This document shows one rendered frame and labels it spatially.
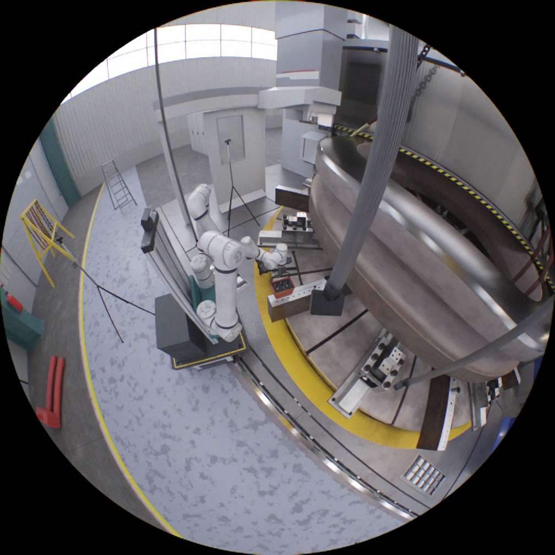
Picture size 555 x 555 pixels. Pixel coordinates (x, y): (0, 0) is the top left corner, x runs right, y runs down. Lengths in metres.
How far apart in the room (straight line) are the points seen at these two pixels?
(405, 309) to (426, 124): 3.62
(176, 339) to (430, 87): 5.37
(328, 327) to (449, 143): 3.95
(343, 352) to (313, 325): 0.48
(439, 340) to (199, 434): 2.62
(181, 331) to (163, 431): 1.50
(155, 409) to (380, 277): 2.92
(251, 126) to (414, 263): 3.89
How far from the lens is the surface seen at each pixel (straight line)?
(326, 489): 2.69
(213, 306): 1.32
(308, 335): 2.15
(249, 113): 4.31
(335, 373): 2.12
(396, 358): 1.84
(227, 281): 0.93
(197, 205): 1.27
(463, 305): 1.43
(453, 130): 4.35
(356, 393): 2.01
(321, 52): 3.86
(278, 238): 2.84
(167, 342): 1.77
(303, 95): 3.35
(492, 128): 4.44
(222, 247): 0.84
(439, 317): 1.73
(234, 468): 2.52
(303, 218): 2.66
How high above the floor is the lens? 2.31
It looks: 53 degrees down
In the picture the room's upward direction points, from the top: 2 degrees clockwise
